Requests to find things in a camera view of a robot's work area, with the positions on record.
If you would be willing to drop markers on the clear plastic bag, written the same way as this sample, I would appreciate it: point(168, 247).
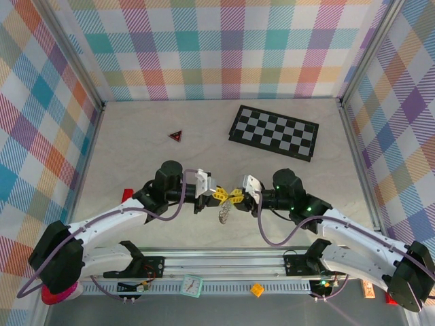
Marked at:
point(224, 212)

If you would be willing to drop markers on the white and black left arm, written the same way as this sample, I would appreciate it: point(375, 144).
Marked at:
point(102, 220)

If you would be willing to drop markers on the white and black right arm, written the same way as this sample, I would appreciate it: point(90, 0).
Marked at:
point(357, 234)

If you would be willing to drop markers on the red triangular piece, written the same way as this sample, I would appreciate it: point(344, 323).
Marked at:
point(176, 136)

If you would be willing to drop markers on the small red block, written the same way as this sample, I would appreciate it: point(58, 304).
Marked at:
point(127, 194)

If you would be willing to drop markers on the black and grey chessboard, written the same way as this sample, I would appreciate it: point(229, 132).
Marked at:
point(272, 132)

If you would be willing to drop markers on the small teal clock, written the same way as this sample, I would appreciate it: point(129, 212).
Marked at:
point(192, 285)

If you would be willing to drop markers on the orange toy brick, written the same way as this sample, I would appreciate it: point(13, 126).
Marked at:
point(257, 289)

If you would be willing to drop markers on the small right connector board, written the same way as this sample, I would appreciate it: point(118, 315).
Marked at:
point(324, 283)

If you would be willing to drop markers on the small connector board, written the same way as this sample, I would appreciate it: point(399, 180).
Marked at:
point(142, 288)
point(324, 283)

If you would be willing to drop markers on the small left connector board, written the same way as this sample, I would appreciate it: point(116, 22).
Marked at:
point(142, 288)

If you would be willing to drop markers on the printed wooden block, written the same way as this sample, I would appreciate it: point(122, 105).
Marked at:
point(368, 290)

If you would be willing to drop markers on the red toy brick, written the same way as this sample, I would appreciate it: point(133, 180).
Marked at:
point(391, 299)

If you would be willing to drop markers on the pink plastic cup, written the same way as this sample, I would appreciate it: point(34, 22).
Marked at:
point(63, 296)

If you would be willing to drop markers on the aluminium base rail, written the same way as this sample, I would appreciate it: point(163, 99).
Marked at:
point(221, 263)

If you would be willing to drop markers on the aluminium right floor rail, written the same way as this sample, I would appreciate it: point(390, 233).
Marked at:
point(359, 153)

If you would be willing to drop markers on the aluminium floor rail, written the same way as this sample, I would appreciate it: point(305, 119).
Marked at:
point(359, 153)
point(89, 146)

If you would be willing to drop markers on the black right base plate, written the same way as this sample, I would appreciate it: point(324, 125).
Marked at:
point(295, 265)

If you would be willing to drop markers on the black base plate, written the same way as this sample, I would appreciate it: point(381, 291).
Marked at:
point(295, 265)
point(153, 266)

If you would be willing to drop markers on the aluminium left floor rail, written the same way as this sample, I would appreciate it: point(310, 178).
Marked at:
point(89, 146)

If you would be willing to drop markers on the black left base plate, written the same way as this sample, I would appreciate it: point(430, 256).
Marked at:
point(153, 266)

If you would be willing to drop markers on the aluminium left corner post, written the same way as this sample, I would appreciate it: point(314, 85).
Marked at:
point(77, 57)

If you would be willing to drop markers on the aluminium corner post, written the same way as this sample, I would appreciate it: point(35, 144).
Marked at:
point(371, 51)
point(77, 57)

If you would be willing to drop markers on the aluminium right corner post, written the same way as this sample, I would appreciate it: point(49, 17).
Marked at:
point(371, 51)

